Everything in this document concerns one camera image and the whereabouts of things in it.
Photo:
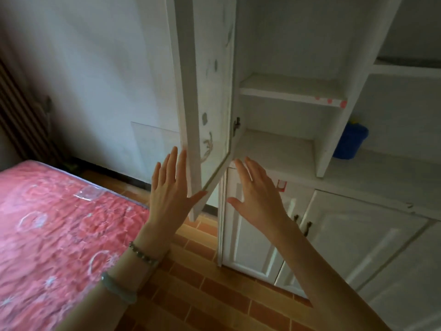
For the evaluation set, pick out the large pink round sticker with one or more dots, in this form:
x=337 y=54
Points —
x=343 y=104

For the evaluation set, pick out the person's right middle finger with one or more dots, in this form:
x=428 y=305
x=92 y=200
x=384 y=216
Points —
x=254 y=172

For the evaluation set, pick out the red plastic-wrapped mattress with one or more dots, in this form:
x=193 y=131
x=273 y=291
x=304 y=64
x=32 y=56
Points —
x=51 y=244

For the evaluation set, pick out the clear tape patch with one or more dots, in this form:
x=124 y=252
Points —
x=89 y=193

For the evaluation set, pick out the person's left hand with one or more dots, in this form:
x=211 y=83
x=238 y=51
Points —
x=168 y=206

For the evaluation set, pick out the blue plastic bucket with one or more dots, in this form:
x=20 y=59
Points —
x=349 y=141

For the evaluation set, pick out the white open shelf cabinet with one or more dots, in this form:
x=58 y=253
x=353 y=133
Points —
x=293 y=86

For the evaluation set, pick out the person's left little finger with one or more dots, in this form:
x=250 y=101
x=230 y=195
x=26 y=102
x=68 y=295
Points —
x=156 y=177

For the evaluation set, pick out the white floral glass cabinet door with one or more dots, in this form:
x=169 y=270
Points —
x=206 y=82

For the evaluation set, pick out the clear sheet on wall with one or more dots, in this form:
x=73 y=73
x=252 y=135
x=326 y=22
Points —
x=155 y=151

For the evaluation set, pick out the person's right hand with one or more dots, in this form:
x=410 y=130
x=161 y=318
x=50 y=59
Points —
x=263 y=203

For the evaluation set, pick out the person's left thumb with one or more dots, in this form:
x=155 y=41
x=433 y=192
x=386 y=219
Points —
x=197 y=199

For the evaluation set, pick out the wide white panelled cabinet door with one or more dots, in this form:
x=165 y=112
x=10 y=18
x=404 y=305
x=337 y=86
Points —
x=355 y=230

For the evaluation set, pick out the person's left forearm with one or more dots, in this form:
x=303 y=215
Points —
x=113 y=293

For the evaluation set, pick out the person's right forearm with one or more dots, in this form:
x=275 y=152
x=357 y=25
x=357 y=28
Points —
x=330 y=282

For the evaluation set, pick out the pale green jade bangle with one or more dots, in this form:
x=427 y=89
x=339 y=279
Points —
x=119 y=291

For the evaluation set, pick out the metal door hinge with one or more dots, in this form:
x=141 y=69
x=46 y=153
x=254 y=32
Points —
x=236 y=125

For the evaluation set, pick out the person's right thumb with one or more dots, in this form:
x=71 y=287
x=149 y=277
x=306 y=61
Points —
x=236 y=204

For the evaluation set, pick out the person's left middle finger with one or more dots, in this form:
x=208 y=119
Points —
x=172 y=167

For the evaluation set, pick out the red rectangular sticker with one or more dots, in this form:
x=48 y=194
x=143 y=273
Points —
x=281 y=185

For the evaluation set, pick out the narrow white panelled cabinet door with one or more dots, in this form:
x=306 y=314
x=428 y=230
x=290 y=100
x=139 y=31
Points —
x=241 y=248

